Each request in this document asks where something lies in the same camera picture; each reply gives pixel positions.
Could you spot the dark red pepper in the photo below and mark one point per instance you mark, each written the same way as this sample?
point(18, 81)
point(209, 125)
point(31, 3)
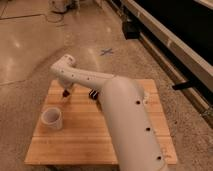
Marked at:
point(65, 93)

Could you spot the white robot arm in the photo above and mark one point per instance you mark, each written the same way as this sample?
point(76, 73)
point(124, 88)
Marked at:
point(121, 100)

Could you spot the white ceramic cup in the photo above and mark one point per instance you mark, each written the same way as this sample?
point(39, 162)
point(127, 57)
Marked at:
point(52, 118)

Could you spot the wooden table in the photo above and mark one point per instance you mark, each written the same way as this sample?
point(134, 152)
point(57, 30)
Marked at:
point(84, 138)

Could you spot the black box on floor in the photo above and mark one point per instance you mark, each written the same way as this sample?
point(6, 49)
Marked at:
point(130, 31)

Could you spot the white base in background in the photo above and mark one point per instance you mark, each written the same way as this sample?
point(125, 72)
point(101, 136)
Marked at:
point(61, 6)

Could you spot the long wall bench rail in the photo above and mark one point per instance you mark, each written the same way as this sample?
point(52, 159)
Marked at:
point(191, 73)

